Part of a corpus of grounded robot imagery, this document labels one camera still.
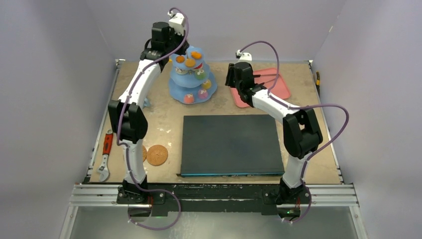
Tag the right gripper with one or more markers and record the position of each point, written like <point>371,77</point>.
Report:
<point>231,76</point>

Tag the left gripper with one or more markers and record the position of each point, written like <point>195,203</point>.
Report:
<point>182,51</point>

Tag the orange disc sweet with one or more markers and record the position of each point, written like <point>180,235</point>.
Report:
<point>180,59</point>

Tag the orange flower cookie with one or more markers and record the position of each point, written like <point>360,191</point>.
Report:
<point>196,55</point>

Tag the orange round cookie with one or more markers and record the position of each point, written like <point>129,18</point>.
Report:
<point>190,62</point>

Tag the yellow small cake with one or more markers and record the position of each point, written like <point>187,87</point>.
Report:
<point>206,84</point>

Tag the blue three-tier cake stand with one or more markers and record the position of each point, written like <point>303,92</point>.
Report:
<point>180,85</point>

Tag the round woven coaster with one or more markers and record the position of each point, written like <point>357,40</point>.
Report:
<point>157,155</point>
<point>144,153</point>

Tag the black serving tongs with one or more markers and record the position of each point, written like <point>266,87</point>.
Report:
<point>264,79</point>

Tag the blue ceramic mug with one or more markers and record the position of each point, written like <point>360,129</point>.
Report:
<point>146,103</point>

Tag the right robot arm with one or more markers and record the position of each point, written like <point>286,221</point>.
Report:
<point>301,131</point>

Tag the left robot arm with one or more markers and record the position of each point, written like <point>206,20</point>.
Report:
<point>126,116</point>

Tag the pink serving tray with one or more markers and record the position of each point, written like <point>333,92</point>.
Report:
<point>280,89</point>

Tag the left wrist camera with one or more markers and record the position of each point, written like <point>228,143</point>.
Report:
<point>177,22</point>

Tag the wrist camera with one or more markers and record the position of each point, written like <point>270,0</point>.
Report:
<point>177,22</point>
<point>243,56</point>

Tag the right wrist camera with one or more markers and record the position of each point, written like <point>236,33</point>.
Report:
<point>243,56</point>

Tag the yellow handled screwdriver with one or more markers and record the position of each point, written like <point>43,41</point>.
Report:
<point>317,78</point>

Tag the adjustable wrench red handle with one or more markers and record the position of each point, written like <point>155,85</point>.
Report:
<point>107,145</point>

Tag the aluminium frame rail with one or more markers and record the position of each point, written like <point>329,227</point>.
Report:
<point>211,211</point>

